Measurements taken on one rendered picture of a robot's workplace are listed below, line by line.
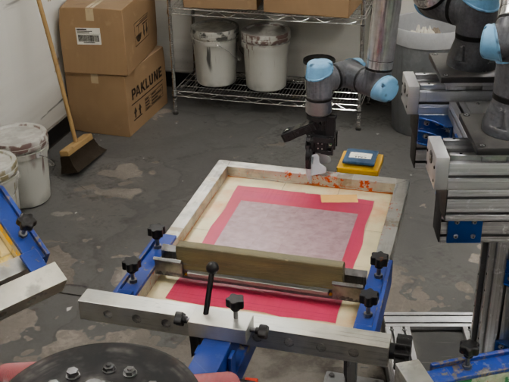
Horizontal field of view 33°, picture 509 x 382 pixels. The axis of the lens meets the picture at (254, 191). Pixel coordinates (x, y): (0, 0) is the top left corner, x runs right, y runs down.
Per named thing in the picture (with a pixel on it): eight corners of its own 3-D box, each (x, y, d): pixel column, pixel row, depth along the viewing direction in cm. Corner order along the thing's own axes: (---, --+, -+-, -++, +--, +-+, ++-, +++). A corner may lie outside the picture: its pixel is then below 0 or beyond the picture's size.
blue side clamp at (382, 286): (370, 281, 212) (372, 257, 209) (391, 283, 211) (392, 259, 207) (350, 355, 186) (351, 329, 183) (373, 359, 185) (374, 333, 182)
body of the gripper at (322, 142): (332, 158, 247) (333, 119, 241) (303, 155, 249) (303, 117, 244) (337, 147, 254) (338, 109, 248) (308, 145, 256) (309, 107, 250)
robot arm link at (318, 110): (303, 102, 242) (309, 92, 249) (302, 117, 244) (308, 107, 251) (329, 104, 240) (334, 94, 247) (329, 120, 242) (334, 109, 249)
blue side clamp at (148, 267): (160, 252, 225) (158, 230, 222) (178, 255, 224) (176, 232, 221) (113, 318, 200) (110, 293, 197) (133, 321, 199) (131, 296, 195)
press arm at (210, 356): (213, 340, 183) (212, 321, 181) (239, 344, 182) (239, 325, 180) (185, 392, 169) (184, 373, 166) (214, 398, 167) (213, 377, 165)
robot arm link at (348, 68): (377, 89, 246) (348, 97, 240) (351, 78, 254) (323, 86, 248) (378, 62, 242) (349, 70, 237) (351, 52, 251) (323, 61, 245)
